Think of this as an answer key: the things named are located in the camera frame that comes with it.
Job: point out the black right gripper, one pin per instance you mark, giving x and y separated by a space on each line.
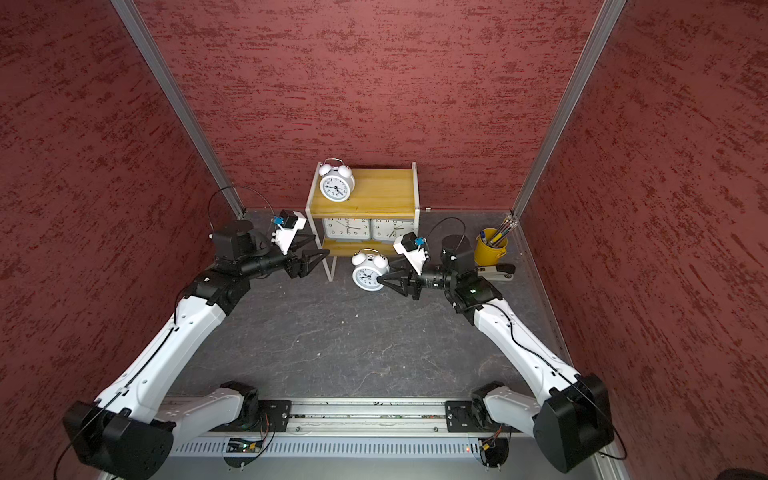
408 282

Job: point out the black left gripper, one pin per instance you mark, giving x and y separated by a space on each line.
300 266

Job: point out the grey square alarm clock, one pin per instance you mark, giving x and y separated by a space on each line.
387 230
347 229

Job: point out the white twin bell alarm clock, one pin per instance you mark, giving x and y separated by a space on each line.
336 180

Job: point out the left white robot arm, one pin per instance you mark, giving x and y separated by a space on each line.
125 431

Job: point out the yellow metal pen bucket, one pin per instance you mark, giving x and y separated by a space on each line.
486 252

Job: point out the white black stapler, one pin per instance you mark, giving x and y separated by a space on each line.
497 273

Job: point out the bundle of pencils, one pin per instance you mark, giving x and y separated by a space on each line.
509 223

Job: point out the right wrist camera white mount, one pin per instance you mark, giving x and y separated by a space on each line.
414 249

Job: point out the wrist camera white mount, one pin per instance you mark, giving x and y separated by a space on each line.
287 224
414 249

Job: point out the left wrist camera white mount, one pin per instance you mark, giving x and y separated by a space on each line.
287 224

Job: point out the wooden white frame shelf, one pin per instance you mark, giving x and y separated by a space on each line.
379 194

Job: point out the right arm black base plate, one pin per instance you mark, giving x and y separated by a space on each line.
468 417

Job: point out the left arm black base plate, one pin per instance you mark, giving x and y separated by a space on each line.
266 416

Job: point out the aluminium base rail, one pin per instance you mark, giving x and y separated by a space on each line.
419 417

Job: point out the perforated grey cable tray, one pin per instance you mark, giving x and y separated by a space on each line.
337 447

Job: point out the left aluminium corner post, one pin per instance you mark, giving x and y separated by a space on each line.
133 22

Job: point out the aluminium corner post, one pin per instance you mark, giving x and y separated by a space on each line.
596 41
133 22

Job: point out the right aluminium corner post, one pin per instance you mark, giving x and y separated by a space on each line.
596 41

